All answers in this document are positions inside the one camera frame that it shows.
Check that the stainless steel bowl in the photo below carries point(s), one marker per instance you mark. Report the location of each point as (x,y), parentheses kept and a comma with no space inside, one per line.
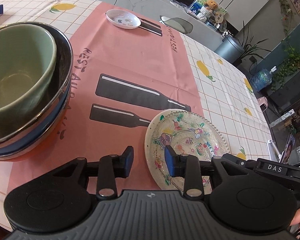
(57,86)

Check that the green ceramic bowl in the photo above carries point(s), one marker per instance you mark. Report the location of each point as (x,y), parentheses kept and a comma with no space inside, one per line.
(27,62)

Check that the brown teddy bear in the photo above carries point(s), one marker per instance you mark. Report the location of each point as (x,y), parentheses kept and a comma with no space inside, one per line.
(211,5)

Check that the blue water jug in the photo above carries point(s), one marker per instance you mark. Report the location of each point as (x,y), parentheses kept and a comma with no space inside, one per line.
(262,79)

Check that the trailing ivy plant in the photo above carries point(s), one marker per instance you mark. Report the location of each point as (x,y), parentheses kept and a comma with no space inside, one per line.
(291,62)

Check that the blue rimmed bowl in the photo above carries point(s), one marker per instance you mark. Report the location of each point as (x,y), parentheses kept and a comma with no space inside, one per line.
(35,134)

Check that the tall leafy houseplant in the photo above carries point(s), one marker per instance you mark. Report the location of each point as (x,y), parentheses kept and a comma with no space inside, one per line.
(250,48)

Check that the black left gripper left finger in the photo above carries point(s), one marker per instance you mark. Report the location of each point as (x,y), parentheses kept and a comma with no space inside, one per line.
(111,167)

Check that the clear patterned glass plate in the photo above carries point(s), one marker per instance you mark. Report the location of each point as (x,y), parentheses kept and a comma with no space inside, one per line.
(186,133)

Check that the grey cylindrical trash bin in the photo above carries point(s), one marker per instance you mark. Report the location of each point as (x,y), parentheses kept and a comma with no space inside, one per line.
(230,49)

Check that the small white patterned dish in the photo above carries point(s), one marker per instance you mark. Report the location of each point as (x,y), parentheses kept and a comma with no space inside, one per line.
(123,19)

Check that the pink space heater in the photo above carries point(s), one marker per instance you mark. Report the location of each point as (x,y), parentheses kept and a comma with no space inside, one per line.
(263,103)

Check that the pink restaurant placemat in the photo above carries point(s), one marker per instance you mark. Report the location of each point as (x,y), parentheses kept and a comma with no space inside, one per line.
(130,84)

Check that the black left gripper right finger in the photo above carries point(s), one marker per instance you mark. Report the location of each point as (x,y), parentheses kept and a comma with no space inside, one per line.
(187,167)

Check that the lemon checkered tablecloth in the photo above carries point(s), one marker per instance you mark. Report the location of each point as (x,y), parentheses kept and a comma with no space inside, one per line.
(225,94)

